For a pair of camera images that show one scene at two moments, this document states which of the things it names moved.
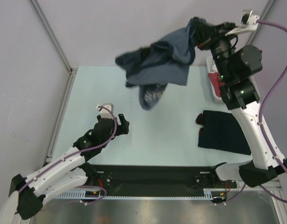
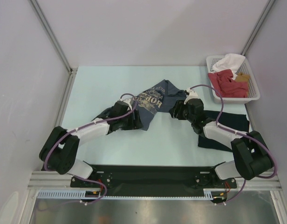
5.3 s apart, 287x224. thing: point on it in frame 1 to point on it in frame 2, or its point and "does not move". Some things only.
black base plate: [181, 179] does not move
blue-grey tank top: [164, 61] to [160, 98]
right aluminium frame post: [259, 25] does not move
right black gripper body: [217, 42] to [183, 113]
